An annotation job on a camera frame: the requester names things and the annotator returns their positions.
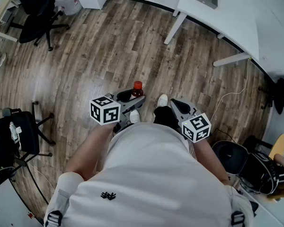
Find yellow wooden board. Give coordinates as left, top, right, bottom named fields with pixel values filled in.
left=268, top=133, right=284, bottom=161

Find black floor cable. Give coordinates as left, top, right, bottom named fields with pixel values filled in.
left=214, top=127, right=238, bottom=144

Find white floor cable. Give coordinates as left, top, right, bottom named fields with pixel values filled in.
left=209, top=58, right=251, bottom=122

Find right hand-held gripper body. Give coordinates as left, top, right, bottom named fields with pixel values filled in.
left=179, top=107, right=213, bottom=144

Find black equipment bag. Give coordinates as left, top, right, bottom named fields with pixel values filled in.
left=238, top=135, right=284, bottom=196

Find grey shoulder strap with buckle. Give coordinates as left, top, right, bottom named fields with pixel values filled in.
left=230, top=209, right=246, bottom=227
left=44, top=190, right=70, bottom=227

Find person's white shoe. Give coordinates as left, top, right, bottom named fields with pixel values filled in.
left=129, top=109, right=141, bottom=124
left=157, top=94, right=169, bottom=108

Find person's white T-shirt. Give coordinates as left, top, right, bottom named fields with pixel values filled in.
left=44, top=122, right=255, bottom=227

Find light wooden desk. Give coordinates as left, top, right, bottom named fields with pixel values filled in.
left=0, top=0, right=21, bottom=43

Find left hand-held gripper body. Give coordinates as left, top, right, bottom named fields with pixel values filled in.
left=89, top=93, right=133, bottom=134

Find person's right forearm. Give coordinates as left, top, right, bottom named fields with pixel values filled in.
left=190, top=137, right=231, bottom=186

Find person's white left shoe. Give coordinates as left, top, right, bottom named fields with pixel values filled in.
left=129, top=109, right=141, bottom=124

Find person's white right shoe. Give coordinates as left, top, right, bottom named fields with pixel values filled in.
left=157, top=94, right=169, bottom=108

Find white device with cable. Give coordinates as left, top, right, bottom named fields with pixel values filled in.
left=9, top=121, right=24, bottom=151

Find person's left forearm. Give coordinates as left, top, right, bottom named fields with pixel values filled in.
left=65, top=121, right=120, bottom=182

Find black round seat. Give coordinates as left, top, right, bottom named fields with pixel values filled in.
left=212, top=140, right=249, bottom=175

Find red-capped dark bottle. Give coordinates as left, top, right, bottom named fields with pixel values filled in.
left=131, top=80, right=144, bottom=98

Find person's black trousers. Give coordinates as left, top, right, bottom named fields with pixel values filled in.
left=153, top=105, right=180, bottom=130

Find black office chair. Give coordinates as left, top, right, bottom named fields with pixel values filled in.
left=8, top=0, right=71, bottom=52
left=0, top=100, right=57, bottom=175
left=271, top=78, right=284, bottom=115

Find white table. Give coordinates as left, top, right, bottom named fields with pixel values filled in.
left=164, top=0, right=261, bottom=68

